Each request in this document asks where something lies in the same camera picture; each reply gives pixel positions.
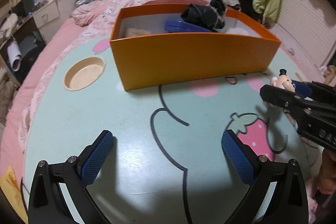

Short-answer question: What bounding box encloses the black lace scrunchie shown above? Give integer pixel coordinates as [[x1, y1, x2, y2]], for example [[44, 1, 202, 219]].
[[181, 0, 227, 31]]

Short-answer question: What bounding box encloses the yellow cushion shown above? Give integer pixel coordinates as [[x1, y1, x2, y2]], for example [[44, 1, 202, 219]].
[[1, 166, 28, 223]]

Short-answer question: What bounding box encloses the person's right hand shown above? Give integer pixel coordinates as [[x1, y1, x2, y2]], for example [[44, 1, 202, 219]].
[[317, 148, 336, 194]]

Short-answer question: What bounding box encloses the white drawer cabinet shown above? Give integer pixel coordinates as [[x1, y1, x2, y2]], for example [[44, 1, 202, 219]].
[[33, 1, 60, 28]]

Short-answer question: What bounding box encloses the blue stapler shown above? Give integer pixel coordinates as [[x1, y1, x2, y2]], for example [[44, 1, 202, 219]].
[[164, 20, 212, 32]]

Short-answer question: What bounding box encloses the orange cardboard box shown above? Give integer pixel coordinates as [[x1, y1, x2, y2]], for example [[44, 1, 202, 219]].
[[110, 3, 281, 91]]

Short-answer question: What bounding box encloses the white paper roll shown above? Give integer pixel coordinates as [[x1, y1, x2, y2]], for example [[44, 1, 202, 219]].
[[7, 40, 22, 72]]

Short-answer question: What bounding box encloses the cartoon figure keychain toy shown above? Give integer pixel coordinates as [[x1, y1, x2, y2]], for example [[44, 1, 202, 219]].
[[270, 69, 295, 93]]

